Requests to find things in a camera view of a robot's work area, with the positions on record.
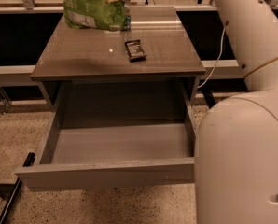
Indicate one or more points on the green rice chip bag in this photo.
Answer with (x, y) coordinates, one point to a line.
(98, 14)

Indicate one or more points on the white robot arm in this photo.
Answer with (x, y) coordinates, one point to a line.
(236, 149)

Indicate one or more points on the grey cabinet counter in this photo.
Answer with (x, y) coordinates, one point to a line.
(91, 54)

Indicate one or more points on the grey open drawer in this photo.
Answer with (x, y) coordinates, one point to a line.
(115, 135)

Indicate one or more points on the grey window rail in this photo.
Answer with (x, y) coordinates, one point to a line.
(17, 75)

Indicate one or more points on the black frame at floor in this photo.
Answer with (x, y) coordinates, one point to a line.
(8, 195)

